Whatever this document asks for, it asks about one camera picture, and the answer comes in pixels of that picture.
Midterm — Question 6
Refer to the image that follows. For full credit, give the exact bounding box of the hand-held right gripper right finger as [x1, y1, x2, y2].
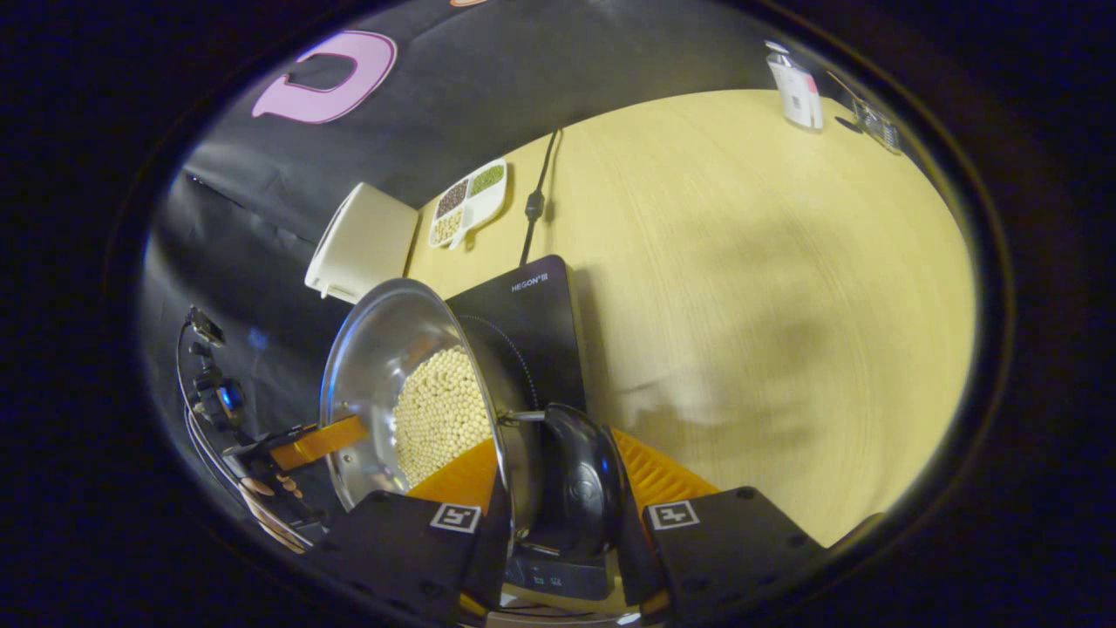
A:
[609, 426, 827, 627]

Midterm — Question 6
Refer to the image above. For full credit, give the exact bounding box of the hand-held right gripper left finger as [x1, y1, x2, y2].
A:
[310, 436, 515, 625]

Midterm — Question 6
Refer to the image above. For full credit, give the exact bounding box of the stainless steel pot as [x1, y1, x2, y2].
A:
[318, 277, 627, 559]

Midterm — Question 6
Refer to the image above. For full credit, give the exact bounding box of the pile of yellow soybeans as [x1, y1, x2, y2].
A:
[392, 345, 494, 488]

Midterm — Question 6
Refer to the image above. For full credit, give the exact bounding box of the black induction cooktop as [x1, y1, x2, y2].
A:
[445, 255, 616, 603]

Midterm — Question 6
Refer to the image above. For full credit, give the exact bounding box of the white toaster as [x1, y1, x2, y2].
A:
[304, 181, 419, 304]

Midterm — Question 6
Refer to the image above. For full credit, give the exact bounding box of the white divided bean dish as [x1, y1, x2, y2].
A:
[427, 158, 508, 251]

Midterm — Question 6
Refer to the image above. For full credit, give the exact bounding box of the black backdrop cloth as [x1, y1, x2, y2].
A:
[139, 0, 960, 524]

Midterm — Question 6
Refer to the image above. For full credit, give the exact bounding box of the ribbed glass container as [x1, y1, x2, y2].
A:
[850, 92, 904, 156]

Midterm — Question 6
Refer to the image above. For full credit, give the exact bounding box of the clear bottle red label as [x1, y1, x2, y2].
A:
[766, 40, 825, 133]

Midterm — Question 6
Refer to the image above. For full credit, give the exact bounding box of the wooden stick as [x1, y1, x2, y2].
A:
[827, 70, 866, 107]

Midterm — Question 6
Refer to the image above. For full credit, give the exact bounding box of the black power cable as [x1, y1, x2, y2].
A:
[519, 129, 561, 267]

